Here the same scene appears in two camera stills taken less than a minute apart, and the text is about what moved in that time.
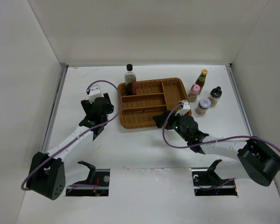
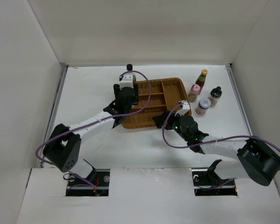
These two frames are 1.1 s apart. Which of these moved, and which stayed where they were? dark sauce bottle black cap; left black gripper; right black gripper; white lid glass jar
Moved: left black gripper
Stayed: dark sauce bottle black cap; right black gripper; white lid glass jar
